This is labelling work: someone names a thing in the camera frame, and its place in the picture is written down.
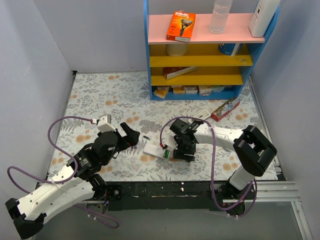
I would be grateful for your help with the white air conditioner remote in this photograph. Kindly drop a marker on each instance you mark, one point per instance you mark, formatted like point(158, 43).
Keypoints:
point(203, 115)

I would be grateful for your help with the blue white can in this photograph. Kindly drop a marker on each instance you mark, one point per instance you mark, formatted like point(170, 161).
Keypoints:
point(229, 49)

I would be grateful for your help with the floral table mat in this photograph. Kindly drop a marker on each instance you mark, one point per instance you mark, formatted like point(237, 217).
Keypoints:
point(126, 97)

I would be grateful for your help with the white cup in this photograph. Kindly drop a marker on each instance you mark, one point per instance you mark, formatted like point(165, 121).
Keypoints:
point(176, 50)

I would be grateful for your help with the white remote with display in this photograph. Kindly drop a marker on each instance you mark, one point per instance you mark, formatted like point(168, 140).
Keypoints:
point(156, 151)

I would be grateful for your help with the red white carton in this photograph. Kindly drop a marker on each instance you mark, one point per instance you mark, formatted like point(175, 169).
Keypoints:
point(173, 72)

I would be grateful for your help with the red white toothpaste box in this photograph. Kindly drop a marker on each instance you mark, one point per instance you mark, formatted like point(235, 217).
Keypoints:
point(225, 109)

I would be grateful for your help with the orange razor box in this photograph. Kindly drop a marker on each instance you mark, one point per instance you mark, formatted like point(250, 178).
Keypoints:
point(181, 27)

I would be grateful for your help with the white rectangular device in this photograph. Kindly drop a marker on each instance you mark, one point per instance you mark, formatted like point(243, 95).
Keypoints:
point(262, 15)

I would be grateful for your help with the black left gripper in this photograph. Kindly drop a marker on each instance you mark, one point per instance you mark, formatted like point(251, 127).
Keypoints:
point(122, 139)

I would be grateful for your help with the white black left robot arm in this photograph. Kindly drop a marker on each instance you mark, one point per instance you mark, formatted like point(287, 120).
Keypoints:
point(77, 181)

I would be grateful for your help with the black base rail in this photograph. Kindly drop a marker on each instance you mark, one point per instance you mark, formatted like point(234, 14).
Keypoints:
point(173, 195)

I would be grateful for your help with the clear plastic bottle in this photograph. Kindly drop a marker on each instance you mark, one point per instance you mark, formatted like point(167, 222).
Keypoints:
point(219, 16)

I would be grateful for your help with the green battery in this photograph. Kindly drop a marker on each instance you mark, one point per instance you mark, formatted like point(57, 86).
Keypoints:
point(166, 154)

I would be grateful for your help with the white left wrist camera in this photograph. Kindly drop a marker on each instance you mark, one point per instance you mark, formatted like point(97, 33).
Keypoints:
point(104, 123)

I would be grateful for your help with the yellow sponge pack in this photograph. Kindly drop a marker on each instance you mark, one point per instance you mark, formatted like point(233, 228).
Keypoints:
point(161, 93)

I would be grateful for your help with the blue shelf unit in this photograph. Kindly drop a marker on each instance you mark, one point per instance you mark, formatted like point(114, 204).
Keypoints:
point(215, 68)

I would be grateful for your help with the orange white sponge pack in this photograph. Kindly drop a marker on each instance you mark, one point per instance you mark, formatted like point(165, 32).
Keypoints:
point(178, 90)

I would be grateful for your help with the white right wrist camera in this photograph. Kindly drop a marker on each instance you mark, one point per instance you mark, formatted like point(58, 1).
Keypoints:
point(168, 141)

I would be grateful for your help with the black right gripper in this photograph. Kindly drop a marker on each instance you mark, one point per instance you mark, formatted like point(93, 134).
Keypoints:
point(184, 150)

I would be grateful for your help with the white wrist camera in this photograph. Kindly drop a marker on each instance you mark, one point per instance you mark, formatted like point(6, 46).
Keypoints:
point(168, 141)
point(104, 123)

